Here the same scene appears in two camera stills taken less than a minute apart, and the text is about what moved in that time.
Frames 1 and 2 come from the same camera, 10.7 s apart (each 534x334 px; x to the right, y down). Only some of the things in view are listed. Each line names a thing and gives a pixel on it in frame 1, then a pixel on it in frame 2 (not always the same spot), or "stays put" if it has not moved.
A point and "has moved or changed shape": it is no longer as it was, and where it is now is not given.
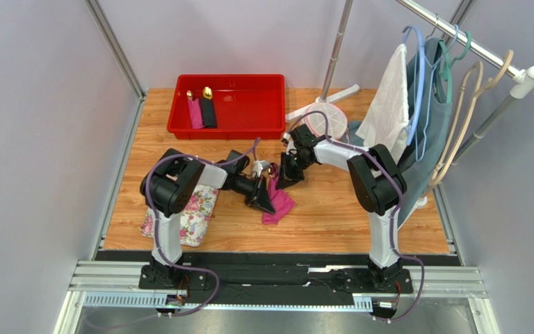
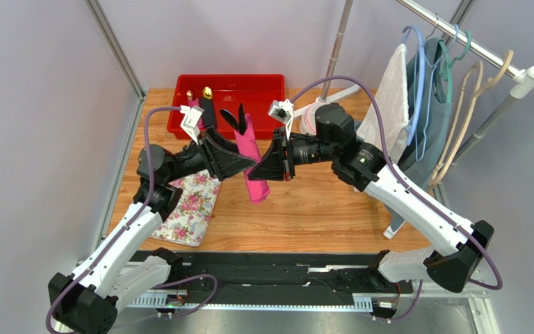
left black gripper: [259, 197] -> [221, 156]
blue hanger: [414, 122] stays put
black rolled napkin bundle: [208, 108] stays put
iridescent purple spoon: [274, 170] has moved or changed shape
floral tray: [196, 218] stays put
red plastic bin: [247, 106] stays put
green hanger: [446, 74] stays put
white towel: [387, 123] stays put
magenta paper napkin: [281, 201] -> [248, 146]
